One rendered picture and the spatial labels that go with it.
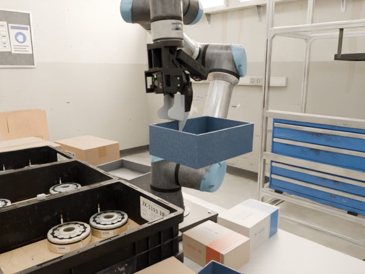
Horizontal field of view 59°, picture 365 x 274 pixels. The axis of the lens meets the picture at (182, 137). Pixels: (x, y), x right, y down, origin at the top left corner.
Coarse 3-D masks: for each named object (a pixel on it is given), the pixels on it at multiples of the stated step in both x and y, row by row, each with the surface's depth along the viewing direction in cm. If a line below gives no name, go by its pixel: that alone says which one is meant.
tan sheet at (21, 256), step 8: (136, 224) 91; (96, 240) 82; (24, 248) 79; (32, 248) 79; (40, 248) 79; (0, 256) 75; (8, 256) 75; (16, 256) 75; (24, 256) 75; (32, 256) 75; (40, 256) 75; (48, 256) 75; (56, 256) 75; (0, 264) 72; (8, 264) 72; (16, 264) 72; (24, 264) 72; (8, 272) 69
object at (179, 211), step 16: (80, 192) 88; (144, 192) 87; (16, 208) 78; (176, 208) 78; (144, 224) 70; (160, 224) 71; (176, 224) 74; (112, 240) 63; (128, 240) 66; (64, 256) 58; (80, 256) 59; (96, 256) 62; (0, 272) 53; (16, 272) 53; (32, 272) 54; (48, 272) 56
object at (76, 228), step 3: (66, 225) 83; (69, 225) 83; (72, 225) 83; (75, 225) 83; (60, 228) 81; (63, 228) 81; (66, 228) 82; (75, 228) 81; (78, 228) 81; (60, 231) 80; (63, 231) 80; (72, 231) 80; (75, 231) 80; (78, 231) 80; (60, 234) 79; (63, 234) 78; (66, 234) 78; (69, 234) 79; (72, 234) 79
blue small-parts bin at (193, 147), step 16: (160, 128) 70; (176, 128) 79; (192, 128) 83; (208, 128) 87; (224, 128) 83; (240, 128) 73; (160, 144) 71; (176, 144) 67; (192, 144) 64; (208, 144) 65; (224, 144) 69; (240, 144) 74; (176, 160) 68; (192, 160) 65; (208, 160) 66
